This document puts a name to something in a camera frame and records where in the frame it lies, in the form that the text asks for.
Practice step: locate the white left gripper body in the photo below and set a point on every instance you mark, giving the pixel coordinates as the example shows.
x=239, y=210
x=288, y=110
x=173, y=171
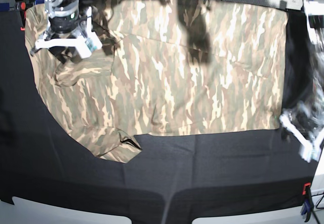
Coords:
x=310, y=141

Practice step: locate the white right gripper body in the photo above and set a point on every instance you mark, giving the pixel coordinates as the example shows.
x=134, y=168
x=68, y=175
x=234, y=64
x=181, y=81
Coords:
x=70, y=31

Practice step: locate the camouflage t-shirt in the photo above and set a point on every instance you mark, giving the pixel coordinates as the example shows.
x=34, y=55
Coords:
x=167, y=68

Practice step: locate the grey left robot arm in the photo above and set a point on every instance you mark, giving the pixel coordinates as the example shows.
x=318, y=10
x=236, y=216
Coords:
x=305, y=120

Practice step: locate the orange blue clamp front right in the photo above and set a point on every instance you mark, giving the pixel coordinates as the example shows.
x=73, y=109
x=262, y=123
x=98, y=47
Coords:
x=308, y=205

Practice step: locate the orange clamp left rear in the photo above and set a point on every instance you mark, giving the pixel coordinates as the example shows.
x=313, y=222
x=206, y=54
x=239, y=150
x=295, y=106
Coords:
x=22, y=9

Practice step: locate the black table cloth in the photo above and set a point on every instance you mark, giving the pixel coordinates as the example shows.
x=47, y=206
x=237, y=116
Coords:
x=174, y=179

